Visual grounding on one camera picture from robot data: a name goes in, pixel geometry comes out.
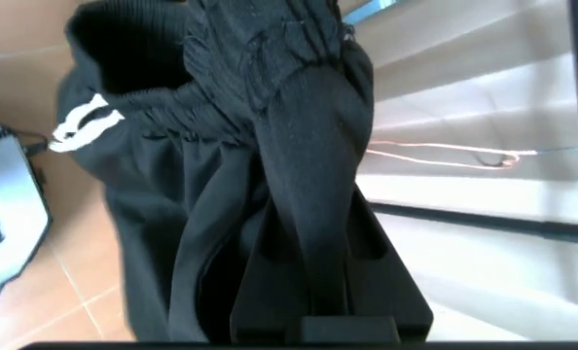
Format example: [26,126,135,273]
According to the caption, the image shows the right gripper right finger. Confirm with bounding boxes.
[344,187,435,341]

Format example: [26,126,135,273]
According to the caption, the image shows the black shorts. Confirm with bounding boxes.
[54,0,376,343]

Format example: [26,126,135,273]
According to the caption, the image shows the beige curtain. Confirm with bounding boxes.
[340,0,578,341]

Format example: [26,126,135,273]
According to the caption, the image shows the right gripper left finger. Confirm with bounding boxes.
[230,198,314,341]

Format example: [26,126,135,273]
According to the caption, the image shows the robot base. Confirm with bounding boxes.
[0,114,53,323]

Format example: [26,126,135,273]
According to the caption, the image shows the pink clothes hanger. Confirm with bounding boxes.
[365,139,578,171]

